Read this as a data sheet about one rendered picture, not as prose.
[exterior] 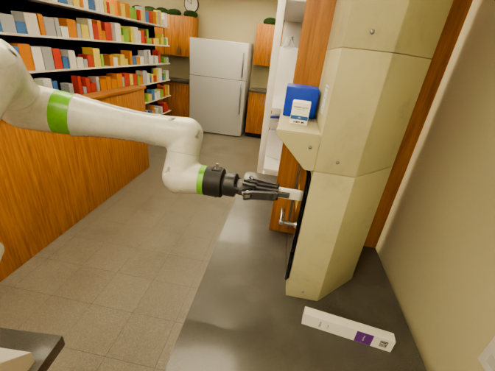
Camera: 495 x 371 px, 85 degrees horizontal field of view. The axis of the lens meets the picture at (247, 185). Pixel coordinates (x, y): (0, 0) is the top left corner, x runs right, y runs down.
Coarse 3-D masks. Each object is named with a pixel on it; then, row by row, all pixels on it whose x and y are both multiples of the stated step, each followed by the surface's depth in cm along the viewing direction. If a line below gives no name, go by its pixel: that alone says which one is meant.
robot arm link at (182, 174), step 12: (168, 156) 81; (180, 156) 80; (192, 156) 81; (168, 168) 80; (180, 168) 80; (192, 168) 81; (204, 168) 82; (168, 180) 80; (180, 180) 80; (192, 180) 80; (180, 192) 83; (192, 192) 83
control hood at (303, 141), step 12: (288, 120) 80; (312, 120) 84; (288, 132) 69; (300, 132) 69; (312, 132) 70; (288, 144) 71; (300, 144) 70; (312, 144) 70; (300, 156) 72; (312, 156) 71; (312, 168) 72
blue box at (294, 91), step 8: (288, 88) 82; (296, 88) 82; (304, 88) 82; (312, 88) 82; (288, 96) 83; (296, 96) 83; (304, 96) 83; (312, 96) 82; (288, 104) 84; (312, 104) 83; (288, 112) 85; (312, 112) 84
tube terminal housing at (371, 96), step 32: (352, 64) 61; (384, 64) 60; (416, 64) 66; (320, 96) 83; (352, 96) 63; (384, 96) 64; (416, 96) 73; (320, 128) 72; (352, 128) 66; (384, 128) 70; (320, 160) 71; (352, 160) 70; (384, 160) 78; (320, 192) 75; (352, 192) 74; (320, 224) 79; (352, 224) 83; (320, 256) 84; (352, 256) 95; (288, 288) 92; (320, 288) 90
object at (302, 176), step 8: (304, 176) 81; (304, 184) 77; (304, 192) 77; (296, 208) 90; (296, 216) 86; (296, 224) 82; (288, 232) 109; (296, 232) 83; (288, 240) 103; (288, 248) 97; (288, 256) 92; (288, 264) 89; (288, 272) 90
